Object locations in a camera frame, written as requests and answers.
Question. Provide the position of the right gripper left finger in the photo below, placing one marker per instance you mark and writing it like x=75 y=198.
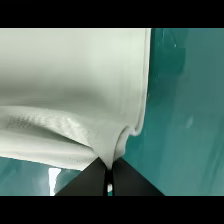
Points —
x=89 y=182

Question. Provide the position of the white garment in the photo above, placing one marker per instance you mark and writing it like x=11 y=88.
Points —
x=66 y=86

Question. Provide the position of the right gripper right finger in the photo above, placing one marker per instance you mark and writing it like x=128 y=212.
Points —
x=133 y=184

